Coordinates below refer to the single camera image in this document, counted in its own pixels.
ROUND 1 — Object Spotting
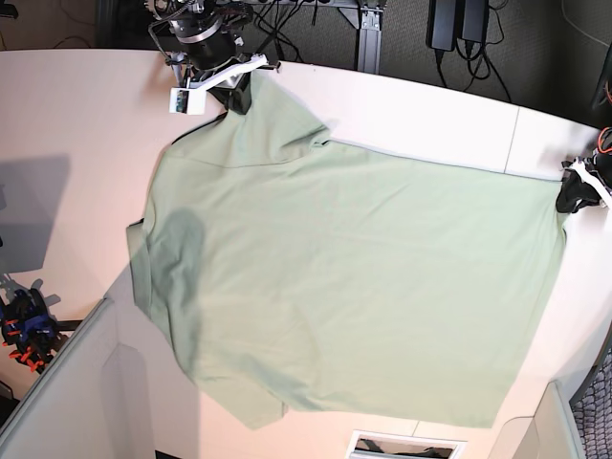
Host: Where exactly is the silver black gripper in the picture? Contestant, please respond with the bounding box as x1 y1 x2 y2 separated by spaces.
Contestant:
190 66 251 115

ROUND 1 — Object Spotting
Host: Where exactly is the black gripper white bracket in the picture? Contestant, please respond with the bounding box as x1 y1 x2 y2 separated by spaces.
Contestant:
556 152 611 214

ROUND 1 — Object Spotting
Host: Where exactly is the light green polo T-shirt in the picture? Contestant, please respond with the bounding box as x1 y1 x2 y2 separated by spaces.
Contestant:
126 75 565 429

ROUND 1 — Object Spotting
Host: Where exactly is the black power brick pair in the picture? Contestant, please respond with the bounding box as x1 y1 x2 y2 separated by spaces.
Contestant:
426 0 489 52

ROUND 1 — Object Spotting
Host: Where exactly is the grey right table divider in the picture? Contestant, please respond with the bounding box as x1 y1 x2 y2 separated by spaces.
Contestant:
488 382 585 459

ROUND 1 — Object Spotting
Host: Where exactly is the grey table divider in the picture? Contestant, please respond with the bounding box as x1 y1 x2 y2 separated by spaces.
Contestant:
488 382 585 459
0 296 116 459

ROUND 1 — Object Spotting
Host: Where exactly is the grey left table divider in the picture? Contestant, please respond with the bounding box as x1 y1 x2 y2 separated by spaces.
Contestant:
0 296 116 459

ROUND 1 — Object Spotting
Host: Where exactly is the black robot arm orange cable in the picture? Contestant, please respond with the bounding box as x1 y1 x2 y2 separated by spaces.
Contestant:
590 125 612 187

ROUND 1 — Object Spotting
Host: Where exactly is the black robot arm with cables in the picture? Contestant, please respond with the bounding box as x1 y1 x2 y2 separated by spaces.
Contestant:
144 0 254 71

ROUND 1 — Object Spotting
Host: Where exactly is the aluminium frame post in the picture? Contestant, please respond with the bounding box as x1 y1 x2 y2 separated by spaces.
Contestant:
336 0 387 75

